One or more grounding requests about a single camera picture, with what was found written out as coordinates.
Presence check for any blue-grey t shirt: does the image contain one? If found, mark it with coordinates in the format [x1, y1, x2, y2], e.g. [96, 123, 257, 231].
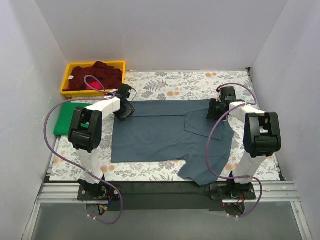
[111, 99, 234, 186]

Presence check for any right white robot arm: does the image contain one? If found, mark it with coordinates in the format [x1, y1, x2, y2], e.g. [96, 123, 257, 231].
[205, 83, 282, 199]

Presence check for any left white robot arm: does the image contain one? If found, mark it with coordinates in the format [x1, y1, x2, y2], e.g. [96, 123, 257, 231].
[68, 83, 135, 200]

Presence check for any dark red t shirt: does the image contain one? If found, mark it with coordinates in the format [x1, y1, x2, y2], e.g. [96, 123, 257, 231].
[64, 61, 123, 92]

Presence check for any pink t shirt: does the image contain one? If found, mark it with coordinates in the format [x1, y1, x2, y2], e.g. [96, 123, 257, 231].
[86, 81, 104, 91]

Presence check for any floral table mat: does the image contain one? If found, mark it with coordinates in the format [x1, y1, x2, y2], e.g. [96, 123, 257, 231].
[48, 71, 280, 182]

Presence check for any folded green t shirt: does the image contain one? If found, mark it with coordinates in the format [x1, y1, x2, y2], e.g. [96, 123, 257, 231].
[53, 102, 92, 137]

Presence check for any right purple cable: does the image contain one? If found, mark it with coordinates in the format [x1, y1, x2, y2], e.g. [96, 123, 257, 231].
[206, 82, 263, 218]

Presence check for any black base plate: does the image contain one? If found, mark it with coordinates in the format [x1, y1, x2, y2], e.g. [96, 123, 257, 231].
[77, 179, 257, 214]

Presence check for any aluminium frame rail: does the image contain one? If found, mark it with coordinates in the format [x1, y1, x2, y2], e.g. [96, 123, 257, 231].
[36, 182, 87, 204]

